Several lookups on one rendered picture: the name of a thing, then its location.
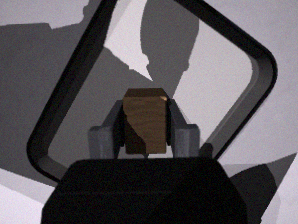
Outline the dark brown block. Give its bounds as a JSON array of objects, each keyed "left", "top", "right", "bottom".
[{"left": 123, "top": 88, "right": 167, "bottom": 154}]

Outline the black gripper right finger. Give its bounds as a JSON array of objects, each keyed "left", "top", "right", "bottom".
[{"left": 166, "top": 99, "right": 200, "bottom": 158}]

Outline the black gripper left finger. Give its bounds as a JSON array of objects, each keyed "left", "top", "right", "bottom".
[{"left": 87, "top": 100, "right": 125, "bottom": 159}]

